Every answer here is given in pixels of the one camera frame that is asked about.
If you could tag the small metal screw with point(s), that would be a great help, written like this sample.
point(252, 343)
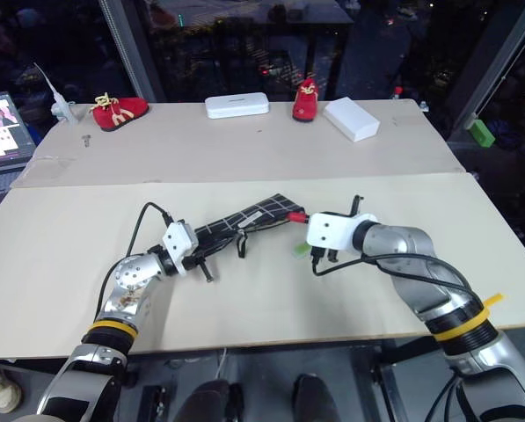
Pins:
point(85, 140)

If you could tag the clear plastic bag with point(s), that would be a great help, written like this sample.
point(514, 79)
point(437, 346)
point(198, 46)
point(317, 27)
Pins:
point(60, 105)

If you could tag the beige cardboard sheet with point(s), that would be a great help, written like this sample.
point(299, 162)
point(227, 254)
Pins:
point(244, 145)

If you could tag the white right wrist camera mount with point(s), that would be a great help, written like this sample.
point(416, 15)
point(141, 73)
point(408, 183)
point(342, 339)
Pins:
point(332, 233)

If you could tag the green block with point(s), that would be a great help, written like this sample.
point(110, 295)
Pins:
point(481, 133)

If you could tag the red shoe with yellow laces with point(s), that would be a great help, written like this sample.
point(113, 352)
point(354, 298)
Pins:
point(121, 114)
point(306, 103)

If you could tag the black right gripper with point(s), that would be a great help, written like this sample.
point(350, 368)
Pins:
point(323, 256)

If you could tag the red capped bottle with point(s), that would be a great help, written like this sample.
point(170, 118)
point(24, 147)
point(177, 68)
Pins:
point(397, 93)

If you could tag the white rectangular box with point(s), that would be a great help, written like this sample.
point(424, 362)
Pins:
point(352, 119)

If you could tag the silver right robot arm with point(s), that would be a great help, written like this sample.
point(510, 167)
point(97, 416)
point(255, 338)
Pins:
point(403, 246)

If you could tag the grey metal window post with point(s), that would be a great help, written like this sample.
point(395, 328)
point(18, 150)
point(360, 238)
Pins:
point(490, 66)
point(132, 48)

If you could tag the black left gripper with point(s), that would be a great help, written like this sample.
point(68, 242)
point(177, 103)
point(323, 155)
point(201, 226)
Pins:
point(202, 269)

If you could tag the green highlighter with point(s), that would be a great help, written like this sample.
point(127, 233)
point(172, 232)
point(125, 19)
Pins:
point(301, 250)

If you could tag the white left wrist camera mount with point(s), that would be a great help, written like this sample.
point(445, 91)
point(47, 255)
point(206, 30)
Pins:
point(178, 246)

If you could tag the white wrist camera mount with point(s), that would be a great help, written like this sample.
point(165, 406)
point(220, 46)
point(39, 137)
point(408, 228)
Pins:
point(178, 246)
point(332, 233)

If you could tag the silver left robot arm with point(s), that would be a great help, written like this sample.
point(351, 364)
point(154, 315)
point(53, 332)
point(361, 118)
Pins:
point(126, 281)

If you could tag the white rounded flat case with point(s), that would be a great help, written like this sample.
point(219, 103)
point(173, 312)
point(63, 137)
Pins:
point(237, 105)

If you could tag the black grid pouch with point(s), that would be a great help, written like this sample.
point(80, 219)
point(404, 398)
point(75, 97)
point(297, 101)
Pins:
point(266, 206)

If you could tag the open laptop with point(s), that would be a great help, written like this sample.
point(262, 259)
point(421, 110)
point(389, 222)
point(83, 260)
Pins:
point(0, 132)

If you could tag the red marker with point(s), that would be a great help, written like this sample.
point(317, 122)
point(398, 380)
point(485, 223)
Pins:
point(296, 216)

